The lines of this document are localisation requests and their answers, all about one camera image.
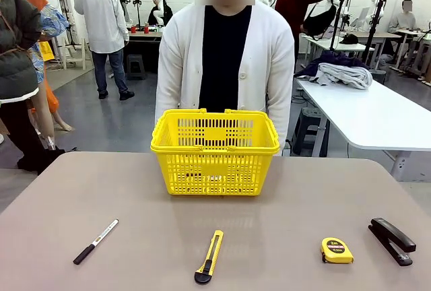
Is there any white pen with black cap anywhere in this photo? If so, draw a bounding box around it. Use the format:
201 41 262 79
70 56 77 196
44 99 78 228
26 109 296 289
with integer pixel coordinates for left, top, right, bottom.
73 218 119 265

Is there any mannequin in orange blue clothes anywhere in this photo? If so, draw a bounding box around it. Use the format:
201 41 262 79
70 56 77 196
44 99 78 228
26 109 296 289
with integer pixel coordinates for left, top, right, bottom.
3 0 74 133

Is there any black bag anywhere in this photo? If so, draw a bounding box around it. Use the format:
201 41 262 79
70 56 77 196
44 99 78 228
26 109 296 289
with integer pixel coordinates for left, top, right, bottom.
302 0 338 41

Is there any mannequin in dark green jacket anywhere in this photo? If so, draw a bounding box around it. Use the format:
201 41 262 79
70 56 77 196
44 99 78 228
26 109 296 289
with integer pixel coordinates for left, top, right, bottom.
0 0 67 174

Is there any yellow plastic shopping basket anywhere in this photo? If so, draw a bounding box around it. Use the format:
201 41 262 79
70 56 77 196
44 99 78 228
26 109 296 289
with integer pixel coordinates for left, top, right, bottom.
150 108 281 197

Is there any person's right forearm white sleeve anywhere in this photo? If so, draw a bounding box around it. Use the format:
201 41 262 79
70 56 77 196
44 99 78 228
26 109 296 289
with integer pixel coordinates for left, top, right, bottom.
154 68 185 123

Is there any black tripod stand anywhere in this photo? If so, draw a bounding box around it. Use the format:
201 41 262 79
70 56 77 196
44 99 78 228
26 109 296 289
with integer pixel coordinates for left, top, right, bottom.
329 0 355 52
362 0 389 66

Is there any yellow black utility knife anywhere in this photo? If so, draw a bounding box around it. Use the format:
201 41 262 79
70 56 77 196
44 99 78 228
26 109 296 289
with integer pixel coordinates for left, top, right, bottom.
194 230 224 284

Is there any dark grey plastic stool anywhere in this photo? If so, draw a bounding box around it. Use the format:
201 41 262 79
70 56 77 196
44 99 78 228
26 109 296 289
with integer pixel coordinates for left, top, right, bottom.
125 54 147 81

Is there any white black background robot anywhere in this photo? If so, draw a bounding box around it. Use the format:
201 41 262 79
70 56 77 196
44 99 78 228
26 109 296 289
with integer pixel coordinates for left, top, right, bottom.
133 0 174 26

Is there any seated person in grey top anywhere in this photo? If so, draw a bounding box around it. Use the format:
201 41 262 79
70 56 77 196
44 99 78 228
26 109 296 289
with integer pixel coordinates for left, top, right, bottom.
387 0 420 36

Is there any person's left forearm white sleeve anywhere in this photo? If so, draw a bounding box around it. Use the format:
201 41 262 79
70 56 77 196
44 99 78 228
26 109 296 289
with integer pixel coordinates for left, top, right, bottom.
265 68 296 146

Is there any dark background table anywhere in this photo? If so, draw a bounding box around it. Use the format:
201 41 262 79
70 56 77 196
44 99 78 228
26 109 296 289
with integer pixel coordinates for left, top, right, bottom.
126 30 164 45

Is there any large white table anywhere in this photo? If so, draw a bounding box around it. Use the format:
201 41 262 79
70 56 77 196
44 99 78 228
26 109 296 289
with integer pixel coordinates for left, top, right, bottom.
294 77 431 181

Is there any dark navy cloth heap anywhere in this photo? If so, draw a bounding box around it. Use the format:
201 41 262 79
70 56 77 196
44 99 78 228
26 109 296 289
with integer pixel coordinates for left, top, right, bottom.
292 50 370 83

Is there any yellow tape measure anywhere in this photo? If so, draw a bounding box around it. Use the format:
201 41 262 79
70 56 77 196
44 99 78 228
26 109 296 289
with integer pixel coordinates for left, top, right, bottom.
320 236 355 265

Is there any man in white shirt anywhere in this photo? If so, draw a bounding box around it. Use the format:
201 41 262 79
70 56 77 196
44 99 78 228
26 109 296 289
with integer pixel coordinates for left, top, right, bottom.
73 0 135 101

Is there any man in dark red sweater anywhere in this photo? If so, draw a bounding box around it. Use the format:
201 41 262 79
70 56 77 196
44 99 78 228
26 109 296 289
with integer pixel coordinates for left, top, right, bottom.
275 0 333 73

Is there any black stapler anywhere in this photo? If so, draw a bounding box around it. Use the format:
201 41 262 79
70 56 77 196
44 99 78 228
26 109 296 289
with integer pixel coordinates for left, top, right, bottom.
367 217 418 267

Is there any person in white cardigan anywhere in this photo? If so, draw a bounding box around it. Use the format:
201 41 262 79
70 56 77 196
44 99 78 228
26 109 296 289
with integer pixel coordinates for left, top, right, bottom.
154 0 296 147

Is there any white background table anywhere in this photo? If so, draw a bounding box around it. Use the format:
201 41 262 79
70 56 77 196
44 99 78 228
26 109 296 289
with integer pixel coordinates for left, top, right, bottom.
299 33 402 69

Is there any grey cloth heap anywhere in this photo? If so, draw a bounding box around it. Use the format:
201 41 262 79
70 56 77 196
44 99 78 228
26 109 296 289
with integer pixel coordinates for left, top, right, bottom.
318 63 374 90

